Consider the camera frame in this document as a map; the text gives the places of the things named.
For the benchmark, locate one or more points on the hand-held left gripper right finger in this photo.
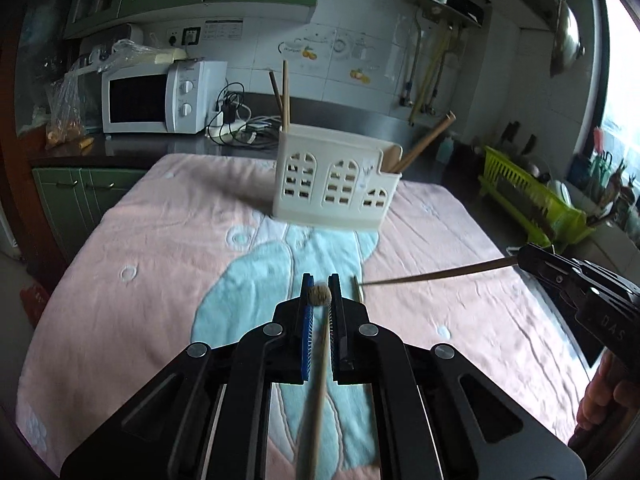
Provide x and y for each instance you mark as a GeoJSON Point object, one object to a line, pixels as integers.
{"type": "Point", "coordinates": [336, 340]}

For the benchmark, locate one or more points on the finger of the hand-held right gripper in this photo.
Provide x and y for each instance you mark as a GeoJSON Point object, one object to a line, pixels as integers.
{"type": "Point", "coordinates": [555, 282]}
{"type": "Point", "coordinates": [550, 260]}

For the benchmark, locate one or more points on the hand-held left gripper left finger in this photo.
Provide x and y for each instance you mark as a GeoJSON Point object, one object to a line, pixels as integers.
{"type": "Point", "coordinates": [307, 340]}

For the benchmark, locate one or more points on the cream plastic utensil holder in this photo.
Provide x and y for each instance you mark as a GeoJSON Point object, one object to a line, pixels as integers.
{"type": "Point", "coordinates": [330, 185]}

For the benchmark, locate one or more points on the person's right hand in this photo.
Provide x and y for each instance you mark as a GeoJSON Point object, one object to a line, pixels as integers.
{"type": "Point", "coordinates": [610, 400]}

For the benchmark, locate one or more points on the kitchen sink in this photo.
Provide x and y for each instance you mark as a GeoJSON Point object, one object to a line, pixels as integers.
{"type": "Point", "coordinates": [530, 252]}

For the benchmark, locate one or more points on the green dish rack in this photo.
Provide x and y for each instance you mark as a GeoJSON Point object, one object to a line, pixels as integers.
{"type": "Point", "coordinates": [530, 195]}

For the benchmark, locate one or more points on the holder of kitchen tools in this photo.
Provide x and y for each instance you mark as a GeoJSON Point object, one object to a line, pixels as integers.
{"type": "Point", "coordinates": [605, 180]}

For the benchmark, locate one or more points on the blue liquid bottle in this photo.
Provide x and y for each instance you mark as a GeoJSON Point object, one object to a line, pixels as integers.
{"type": "Point", "coordinates": [445, 149]}

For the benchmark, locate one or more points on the pink and blue blanket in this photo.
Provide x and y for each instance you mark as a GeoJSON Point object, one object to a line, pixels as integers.
{"type": "Point", "coordinates": [150, 260]}

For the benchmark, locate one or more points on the wooden spatula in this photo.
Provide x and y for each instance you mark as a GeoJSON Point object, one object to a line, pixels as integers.
{"type": "Point", "coordinates": [392, 157]}

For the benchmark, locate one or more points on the hanging metal wok lid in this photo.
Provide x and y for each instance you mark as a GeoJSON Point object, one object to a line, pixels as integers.
{"type": "Point", "coordinates": [566, 35]}

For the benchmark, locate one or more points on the metal water pipe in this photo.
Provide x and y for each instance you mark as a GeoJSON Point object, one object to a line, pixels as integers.
{"type": "Point", "coordinates": [411, 60]}

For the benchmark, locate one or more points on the light wooden chopstick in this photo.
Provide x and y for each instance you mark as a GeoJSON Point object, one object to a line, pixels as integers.
{"type": "Point", "coordinates": [286, 95]}

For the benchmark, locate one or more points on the green base cabinet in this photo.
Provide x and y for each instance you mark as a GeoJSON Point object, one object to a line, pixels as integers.
{"type": "Point", "coordinates": [75, 200]}

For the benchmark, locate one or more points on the red bag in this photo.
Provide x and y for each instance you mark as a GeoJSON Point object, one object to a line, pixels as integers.
{"type": "Point", "coordinates": [35, 305]}

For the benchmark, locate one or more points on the white microwave oven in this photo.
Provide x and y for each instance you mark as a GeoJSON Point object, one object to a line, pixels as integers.
{"type": "Point", "coordinates": [145, 100]}

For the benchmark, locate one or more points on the small brown food piece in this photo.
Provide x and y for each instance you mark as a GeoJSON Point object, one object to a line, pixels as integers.
{"type": "Point", "coordinates": [86, 144]}

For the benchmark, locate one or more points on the plastic bag of bread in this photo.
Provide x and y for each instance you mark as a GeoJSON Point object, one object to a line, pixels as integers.
{"type": "Point", "coordinates": [145, 55]}

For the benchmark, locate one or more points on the clear bag of orange food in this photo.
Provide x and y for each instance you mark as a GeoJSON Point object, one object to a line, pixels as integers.
{"type": "Point", "coordinates": [65, 110]}

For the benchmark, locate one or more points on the black wall outlet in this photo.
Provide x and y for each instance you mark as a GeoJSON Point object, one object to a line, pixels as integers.
{"type": "Point", "coordinates": [191, 36]}

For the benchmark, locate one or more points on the white wall outlet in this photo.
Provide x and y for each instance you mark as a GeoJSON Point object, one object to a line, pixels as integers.
{"type": "Point", "coordinates": [173, 38]}

